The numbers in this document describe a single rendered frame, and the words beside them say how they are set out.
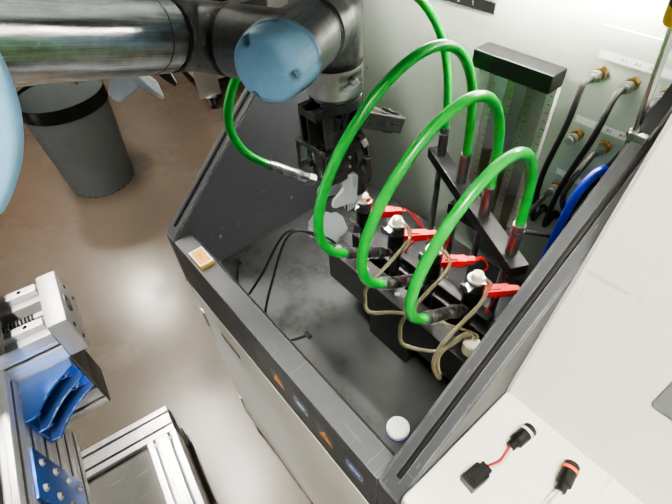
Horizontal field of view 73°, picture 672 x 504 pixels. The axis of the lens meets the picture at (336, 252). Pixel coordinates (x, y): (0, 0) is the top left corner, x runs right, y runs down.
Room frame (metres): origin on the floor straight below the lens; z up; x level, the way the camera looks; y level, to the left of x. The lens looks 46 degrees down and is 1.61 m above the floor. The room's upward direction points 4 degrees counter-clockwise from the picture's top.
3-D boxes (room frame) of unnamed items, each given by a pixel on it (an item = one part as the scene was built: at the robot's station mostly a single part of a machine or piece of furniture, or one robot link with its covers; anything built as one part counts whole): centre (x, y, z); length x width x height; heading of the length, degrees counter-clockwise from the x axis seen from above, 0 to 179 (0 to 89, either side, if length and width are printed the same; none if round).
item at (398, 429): (0.31, -0.08, 0.84); 0.04 x 0.04 x 0.01
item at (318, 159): (0.57, -0.01, 1.26); 0.09 x 0.08 x 0.12; 127
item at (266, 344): (0.46, 0.14, 0.87); 0.62 x 0.04 x 0.16; 37
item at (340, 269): (0.51, -0.13, 0.91); 0.34 x 0.10 x 0.15; 37
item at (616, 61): (0.57, -0.41, 1.20); 0.13 x 0.03 x 0.31; 37
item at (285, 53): (0.49, 0.05, 1.41); 0.11 x 0.11 x 0.08; 63
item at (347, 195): (0.56, -0.02, 1.15); 0.06 x 0.03 x 0.09; 127
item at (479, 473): (0.21, -0.19, 0.99); 0.12 x 0.02 x 0.02; 122
